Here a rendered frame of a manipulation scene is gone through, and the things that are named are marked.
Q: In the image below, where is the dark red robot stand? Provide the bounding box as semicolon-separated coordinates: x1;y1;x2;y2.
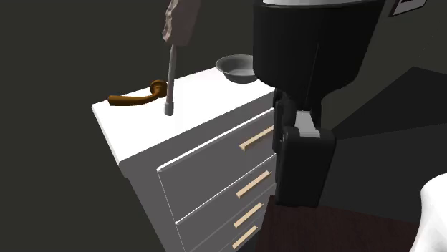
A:
254;204;420;252

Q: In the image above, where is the white chest of drawers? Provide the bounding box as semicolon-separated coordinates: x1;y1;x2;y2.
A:
91;66;279;252

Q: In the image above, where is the grey bowl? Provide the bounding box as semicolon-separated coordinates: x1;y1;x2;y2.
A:
215;54;260;85

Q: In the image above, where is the brown curved handle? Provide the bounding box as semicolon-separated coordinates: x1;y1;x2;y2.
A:
107;79;168;107

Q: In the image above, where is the grey-handled brown brush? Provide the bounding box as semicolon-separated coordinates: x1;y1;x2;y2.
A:
161;0;202;117

